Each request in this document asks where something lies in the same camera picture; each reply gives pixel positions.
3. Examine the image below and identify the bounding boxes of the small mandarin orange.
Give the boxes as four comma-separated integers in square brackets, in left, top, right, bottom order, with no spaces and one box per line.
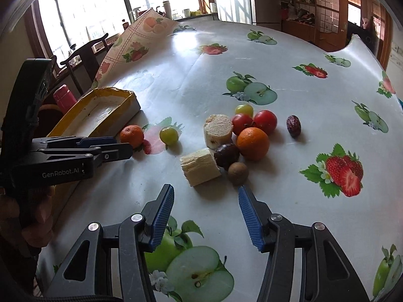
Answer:
[120,125,144,149]

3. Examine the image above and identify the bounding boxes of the yellow-rimmed white tray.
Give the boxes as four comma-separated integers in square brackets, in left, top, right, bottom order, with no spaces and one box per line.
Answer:
[48,87,141,137]

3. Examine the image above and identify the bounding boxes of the brown longan fruit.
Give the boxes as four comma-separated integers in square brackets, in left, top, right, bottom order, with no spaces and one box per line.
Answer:
[227,162,249,185]

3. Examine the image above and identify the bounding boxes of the dark purple plum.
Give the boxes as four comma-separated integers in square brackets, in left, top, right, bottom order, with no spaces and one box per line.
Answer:
[214,143,240,170]

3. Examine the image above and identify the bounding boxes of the large orange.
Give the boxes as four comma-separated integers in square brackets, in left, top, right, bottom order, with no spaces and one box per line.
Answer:
[236,127,270,162]

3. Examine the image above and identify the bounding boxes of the dark red jujube date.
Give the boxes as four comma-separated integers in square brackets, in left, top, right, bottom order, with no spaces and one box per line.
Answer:
[286,115,301,138]

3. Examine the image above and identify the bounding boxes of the red tomato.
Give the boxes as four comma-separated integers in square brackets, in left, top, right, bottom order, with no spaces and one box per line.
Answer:
[253,110,277,135]
[231,114,253,136]

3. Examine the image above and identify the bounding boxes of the green grape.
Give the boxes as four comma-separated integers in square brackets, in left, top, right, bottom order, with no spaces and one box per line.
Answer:
[235,104,254,117]
[159,126,179,146]

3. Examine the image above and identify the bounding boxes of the person's left hand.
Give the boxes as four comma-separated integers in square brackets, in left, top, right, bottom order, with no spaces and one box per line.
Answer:
[1,186,55,248]

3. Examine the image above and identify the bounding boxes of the red thermos cup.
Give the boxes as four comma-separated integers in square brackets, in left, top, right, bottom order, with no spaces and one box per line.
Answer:
[53,84,77,114]

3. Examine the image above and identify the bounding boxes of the dark wooden chair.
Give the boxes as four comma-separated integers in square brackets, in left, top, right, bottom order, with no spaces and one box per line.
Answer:
[60,33,110,95]

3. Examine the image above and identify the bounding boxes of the fruit-print tablecloth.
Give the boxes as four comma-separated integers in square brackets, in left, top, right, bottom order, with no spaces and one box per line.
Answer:
[38,11,402,301]

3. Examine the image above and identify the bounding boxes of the white bottle on sill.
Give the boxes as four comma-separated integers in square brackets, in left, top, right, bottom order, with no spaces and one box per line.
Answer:
[162,0,172,20]

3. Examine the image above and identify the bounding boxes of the wooden shelf cabinet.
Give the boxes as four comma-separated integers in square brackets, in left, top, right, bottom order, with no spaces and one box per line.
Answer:
[280,0,348,52]

